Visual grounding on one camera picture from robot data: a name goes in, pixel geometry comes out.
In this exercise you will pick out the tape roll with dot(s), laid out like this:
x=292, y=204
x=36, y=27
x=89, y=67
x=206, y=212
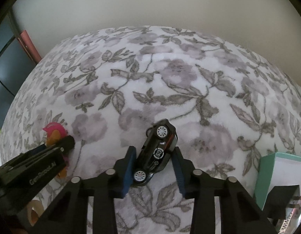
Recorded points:
x=34, y=210

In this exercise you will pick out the teal shallow cardboard tray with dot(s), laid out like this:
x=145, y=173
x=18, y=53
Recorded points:
x=277, y=169

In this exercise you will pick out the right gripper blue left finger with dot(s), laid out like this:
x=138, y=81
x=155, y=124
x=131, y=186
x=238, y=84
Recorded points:
x=126, y=172

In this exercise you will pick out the floral grey white blanket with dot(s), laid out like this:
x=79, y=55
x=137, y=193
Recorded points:
x=229, y=105

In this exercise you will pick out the brown pink toy dog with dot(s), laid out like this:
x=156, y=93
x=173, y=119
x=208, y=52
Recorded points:
x=55, y=132

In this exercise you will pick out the black toy car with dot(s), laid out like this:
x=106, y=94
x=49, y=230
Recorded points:
x=155, y=152

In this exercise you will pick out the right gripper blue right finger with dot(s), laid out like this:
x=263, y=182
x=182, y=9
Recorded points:
x=178, y=166

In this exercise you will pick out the black usb charger cube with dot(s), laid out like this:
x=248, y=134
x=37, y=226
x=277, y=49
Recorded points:
x=281, y=201

